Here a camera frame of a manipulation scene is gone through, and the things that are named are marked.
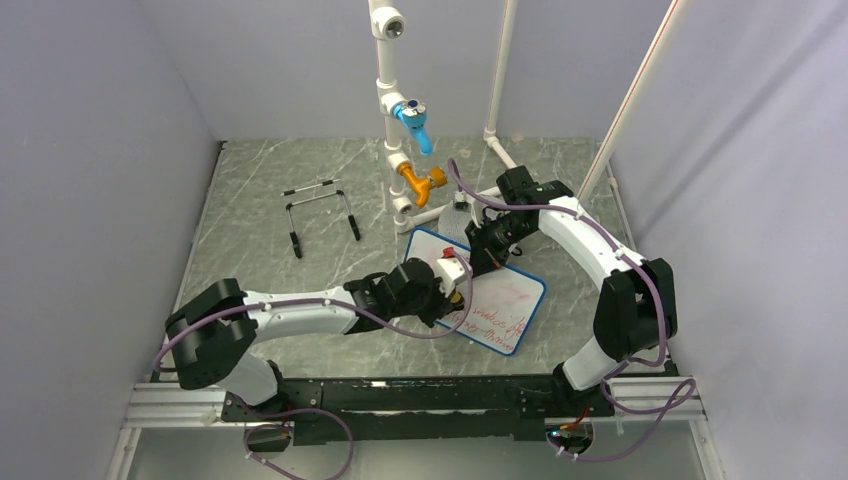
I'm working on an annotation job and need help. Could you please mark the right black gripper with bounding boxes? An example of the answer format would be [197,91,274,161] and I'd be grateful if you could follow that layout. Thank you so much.
[464,213,534,280]

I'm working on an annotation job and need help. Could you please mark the blue framed whiteboard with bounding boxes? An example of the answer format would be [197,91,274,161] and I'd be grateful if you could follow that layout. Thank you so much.
[404,228,547,356]

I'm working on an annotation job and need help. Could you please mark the yellow black eraser pad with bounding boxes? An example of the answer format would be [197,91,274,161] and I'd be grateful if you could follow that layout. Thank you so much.
[449,291,465,312]

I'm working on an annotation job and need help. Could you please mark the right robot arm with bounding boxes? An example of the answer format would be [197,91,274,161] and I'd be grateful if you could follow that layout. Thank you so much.
[449,165,678,415]

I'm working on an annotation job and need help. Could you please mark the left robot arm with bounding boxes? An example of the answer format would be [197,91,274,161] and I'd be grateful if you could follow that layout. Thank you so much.
[155,257,472,420]

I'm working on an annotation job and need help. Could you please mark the orange plastic tap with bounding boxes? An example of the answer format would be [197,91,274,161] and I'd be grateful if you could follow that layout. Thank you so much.
[396,162,447,208]

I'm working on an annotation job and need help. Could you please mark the blue plastic tap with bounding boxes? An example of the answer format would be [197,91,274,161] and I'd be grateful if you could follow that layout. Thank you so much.
[391,99,434,156]

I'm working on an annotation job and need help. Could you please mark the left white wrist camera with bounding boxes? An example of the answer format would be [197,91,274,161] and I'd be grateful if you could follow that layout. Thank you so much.
[433,247,473,297]

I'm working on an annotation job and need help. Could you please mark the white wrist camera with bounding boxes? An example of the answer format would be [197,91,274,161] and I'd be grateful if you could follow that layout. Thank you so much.
[451,191,476,219]
[433,247,473,297]

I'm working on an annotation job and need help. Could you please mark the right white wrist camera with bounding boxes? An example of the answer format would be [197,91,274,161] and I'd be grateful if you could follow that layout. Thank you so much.
[451,191,476,219]

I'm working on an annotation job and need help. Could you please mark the black wire whiteboard stand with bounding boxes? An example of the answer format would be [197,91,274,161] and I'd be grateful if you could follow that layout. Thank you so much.
[281,178,362,260]

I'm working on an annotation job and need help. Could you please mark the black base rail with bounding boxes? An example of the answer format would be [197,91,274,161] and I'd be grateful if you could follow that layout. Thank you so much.
[222,374,613,446]

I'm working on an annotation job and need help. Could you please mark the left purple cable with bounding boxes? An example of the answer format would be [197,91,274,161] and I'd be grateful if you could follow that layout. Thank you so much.
[152,254,476,480]

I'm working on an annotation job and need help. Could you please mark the purple cable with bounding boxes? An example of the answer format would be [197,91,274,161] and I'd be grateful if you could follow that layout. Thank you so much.
[446,157,698,464]
[152,254,476,480]

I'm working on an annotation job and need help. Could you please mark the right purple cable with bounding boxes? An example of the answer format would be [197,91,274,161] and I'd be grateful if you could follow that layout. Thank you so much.
[446,157,698,464]

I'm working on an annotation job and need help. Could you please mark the white PVC pipe frame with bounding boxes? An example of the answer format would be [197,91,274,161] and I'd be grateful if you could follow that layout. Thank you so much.
[367,0,690,236]

